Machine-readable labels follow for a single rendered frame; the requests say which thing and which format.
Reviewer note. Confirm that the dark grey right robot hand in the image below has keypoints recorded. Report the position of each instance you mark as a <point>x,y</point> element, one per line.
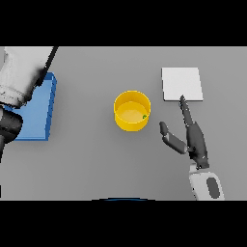
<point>197,141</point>

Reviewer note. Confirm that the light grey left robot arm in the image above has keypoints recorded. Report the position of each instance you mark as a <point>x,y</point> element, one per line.
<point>19,75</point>

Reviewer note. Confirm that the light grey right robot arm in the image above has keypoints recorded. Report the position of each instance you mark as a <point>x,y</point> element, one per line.
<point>202,185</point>

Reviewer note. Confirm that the green nut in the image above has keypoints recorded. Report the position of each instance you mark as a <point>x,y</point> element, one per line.
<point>144,116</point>

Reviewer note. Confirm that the pale square metallic scale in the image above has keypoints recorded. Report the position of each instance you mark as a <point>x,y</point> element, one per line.
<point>182,83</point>

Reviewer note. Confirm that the yellow bowl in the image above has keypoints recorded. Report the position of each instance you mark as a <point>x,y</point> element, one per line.
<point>123,122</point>

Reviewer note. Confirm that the blue tray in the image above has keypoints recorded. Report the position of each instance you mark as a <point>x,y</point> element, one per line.
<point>33,112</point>

